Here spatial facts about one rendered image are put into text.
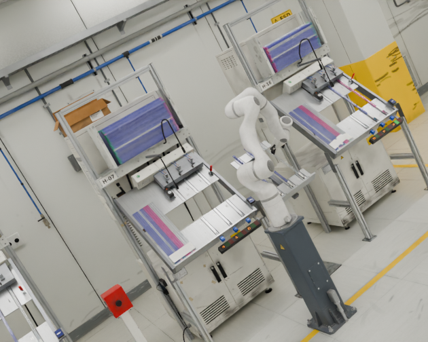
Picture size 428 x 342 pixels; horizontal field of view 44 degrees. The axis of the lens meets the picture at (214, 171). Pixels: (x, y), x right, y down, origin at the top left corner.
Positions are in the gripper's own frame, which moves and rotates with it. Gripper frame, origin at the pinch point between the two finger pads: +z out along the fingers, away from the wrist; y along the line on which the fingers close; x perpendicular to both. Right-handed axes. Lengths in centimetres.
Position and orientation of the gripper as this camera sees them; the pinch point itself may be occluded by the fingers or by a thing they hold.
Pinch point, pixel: (277, 149)
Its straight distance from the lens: 367.7
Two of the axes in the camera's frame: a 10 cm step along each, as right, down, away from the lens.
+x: 6.5, 6.6, -3.9
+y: -7.6, 5.0, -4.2
